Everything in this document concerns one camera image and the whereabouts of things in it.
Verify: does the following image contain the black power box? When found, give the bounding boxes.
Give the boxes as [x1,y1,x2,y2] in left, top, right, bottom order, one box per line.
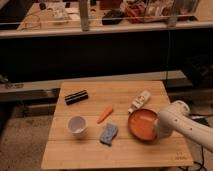
[191,116,210,127]

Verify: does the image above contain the blue sponge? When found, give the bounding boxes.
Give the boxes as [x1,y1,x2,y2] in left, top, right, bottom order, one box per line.
[100,123,118,146]

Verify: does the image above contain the orange toy carrot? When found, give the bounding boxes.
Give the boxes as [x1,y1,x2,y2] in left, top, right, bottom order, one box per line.
[97,106,113,124]

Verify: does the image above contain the black bag on shelf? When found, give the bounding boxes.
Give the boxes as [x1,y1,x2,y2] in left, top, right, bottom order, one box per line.
[102,10,124,25]

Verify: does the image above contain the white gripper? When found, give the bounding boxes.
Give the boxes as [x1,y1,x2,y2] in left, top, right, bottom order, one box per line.
[154,120,173,139]

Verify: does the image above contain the white tube bottle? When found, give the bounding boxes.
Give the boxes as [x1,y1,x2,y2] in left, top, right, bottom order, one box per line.
[128,90,151,114]

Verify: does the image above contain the black striped eraser block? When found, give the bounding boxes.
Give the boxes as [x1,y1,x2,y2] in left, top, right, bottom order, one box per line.
[64,90,89,105]

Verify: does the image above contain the black cable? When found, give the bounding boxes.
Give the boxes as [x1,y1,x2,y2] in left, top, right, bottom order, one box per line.
[178,146,209,171]

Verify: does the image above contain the white cup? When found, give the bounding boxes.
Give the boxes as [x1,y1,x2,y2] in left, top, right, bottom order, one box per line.
[68,116,86,135]

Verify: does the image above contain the red tool on shelf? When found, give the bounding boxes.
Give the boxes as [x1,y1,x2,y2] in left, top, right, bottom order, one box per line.
[125,4,145,23]

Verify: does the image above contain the orange ceramic bowl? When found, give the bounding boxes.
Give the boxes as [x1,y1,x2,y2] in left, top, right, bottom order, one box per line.
[128,109,157,141]

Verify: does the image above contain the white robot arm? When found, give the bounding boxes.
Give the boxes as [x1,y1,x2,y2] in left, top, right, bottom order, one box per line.
[153,100,213,153]

